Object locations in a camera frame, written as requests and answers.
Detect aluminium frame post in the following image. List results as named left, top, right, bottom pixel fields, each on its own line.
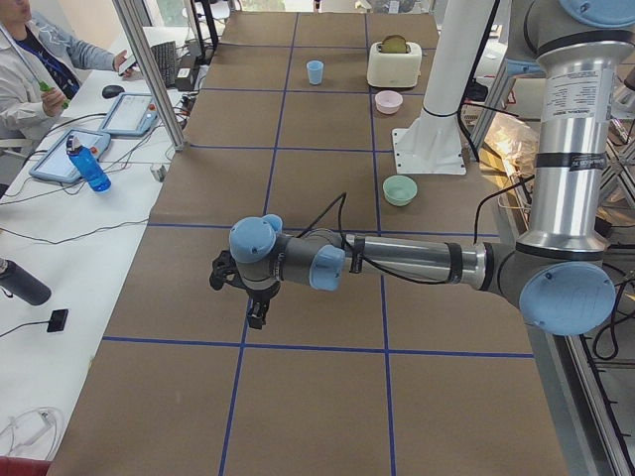
left=112, top=0, right=186, bottom=152

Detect green bowl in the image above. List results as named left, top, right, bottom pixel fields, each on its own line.
left=382, top=175, right=418, bottom=207

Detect teach pendant tablet near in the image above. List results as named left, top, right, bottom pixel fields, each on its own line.
left=29, top=129, right=111, bottom=183

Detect pink bowl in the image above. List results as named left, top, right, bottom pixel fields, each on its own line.
left=374, top=90, right=403, bottom=115

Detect bread slice in toaster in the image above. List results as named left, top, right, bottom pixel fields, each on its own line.
left=380, top=35, right=409, bottom=54

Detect black keyboard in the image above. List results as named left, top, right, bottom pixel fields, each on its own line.
left=151, top=41, right=178, bottom=88

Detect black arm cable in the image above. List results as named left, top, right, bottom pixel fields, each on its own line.
left=297, top=191, right=492, bottom=286

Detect teach pendant tablet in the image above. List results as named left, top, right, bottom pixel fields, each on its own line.
left=99, top=93, right=158, bottom=137
left=29, top=129, right=111, bottom=183

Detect white charger with cable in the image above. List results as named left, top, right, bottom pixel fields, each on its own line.
left=1, top=407, right=64, bottom=461

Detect cream toaster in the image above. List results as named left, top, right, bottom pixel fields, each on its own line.
left=366, top=42, right=423, bottom=88

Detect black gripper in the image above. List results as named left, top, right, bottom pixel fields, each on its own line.
left=209, top=250, right=275, bottom=329

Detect small black square device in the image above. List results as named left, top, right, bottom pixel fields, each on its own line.
left=47, top=308, right=68, bottom=333

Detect black computer mouse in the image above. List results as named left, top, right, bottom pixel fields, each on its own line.
left=101, top=84, right=125, bottom=99

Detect person in white coat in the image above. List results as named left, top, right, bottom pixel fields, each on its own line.
left=1, top=1, right=133, bottom=143

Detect teach pendant tablet far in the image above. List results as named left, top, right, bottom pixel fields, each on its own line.
left=99, top=93, right=158, bottom=137

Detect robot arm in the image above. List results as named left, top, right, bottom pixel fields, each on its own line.
left=209, top=1, right=634, bottom=335

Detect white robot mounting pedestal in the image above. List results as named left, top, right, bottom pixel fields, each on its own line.
left=392, top=0, right=498, bottom=176

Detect blue water bottle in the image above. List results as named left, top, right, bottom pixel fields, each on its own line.
left=65, top=134, right=111, bottom=192

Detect blue cup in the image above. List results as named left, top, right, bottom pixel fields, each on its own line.
left=306, top=59, right=324, bottom=85

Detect dark grey bottle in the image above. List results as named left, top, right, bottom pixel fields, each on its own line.
left=1, top=259, right=52, bottom=305

